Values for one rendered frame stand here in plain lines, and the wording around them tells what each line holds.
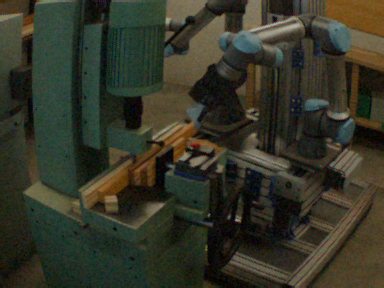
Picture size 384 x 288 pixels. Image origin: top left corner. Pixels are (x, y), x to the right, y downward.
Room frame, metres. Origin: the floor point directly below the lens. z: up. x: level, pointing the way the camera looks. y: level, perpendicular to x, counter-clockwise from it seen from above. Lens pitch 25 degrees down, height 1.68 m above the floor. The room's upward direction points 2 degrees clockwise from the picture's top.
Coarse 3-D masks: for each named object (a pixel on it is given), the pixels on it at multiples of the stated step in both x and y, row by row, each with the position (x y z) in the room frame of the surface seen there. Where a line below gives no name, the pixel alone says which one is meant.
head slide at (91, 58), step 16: (96, 32) 1.41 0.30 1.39; (96, 48) 1.40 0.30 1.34; (96, 64) 1.40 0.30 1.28; (96, 80) 1.40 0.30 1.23; (96, 96) 1.40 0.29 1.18; (112, 96) 1.46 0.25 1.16; (96, 112) 1.40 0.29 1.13; (112, 112) 1.46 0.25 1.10; (96, 128) 1.40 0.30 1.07; (96, 144) 1.40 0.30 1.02
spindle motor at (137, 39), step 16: (112, 0) 1.39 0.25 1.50; (128, 0) 1.35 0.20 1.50; (144, 0) 1.34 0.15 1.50; (160, 0) 1.38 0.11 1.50; (112, 16) 1.37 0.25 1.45; (128, 16) 1.33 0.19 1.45; (144, 16) 1.34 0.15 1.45; (160, 16) 1.38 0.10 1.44; (112, 32) 1.37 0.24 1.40; (128, 32) 1.34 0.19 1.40; (144, 32) 1.35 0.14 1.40; (160, 32) 1.39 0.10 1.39; (112, 48) 1.36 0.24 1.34; (128, 48) 1.34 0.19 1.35; (144, 48) 1.34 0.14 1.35; (160, 48) 1.39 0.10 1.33; (112, 64) 1.36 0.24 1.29; (128, 64) 1.33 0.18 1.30; (144, 64) 1.34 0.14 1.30; (160, 64) 1.39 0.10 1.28; (112, 80) 1.36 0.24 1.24; (128, 80) 1.34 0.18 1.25; (144, 80) 1.35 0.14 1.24; (160, 80) 1.40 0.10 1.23
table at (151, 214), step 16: (224, 160) 1.64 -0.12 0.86; (128, 192) 1.32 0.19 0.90; (144, 192) 1.33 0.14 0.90; (160, 192) 1.33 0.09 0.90; (224, 192) 1.41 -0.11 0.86; (96, 208) 1.21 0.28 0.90; (128, 208) 1.23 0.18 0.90; (144, 208) 1.23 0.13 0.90; (160, 208) 1.24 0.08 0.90; (176, 208) 1.30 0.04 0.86; (192, 208) 1.29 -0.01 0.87; (208, 208) 1.31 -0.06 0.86; (96, 224) 1.18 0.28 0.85; (112, 224) 1.16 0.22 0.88; (128, 224) 1.14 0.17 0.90; (144, 224) 1.16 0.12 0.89; (160, 224) 1.24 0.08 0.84; (128, 240) 1.13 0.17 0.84
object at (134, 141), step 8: (120, 120) 1.47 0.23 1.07; (112, 128) 1.42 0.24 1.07; (120, 128) 1.41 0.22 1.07; (128, 128) 1.41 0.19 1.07; (144, 128) 1.41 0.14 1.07; (152, 128) 1.43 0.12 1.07; (112, 136) 1.42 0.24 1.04; (120, 136) 1.40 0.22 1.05; (128, 136) 1.39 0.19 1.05; (136, 136) 1.37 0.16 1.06; (144, 136) 1.39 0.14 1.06; (152, 136) 1.43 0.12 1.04; (112, 144) 1.42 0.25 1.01; (120, 144) 1.40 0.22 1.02; (128, 144) 1.39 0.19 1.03; (136, 144) 1.38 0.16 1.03; (144, 144) 1.39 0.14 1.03; (152, 144) 1.43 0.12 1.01; (136, 152) 1.38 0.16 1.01; (144, 152) 1.39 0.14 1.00
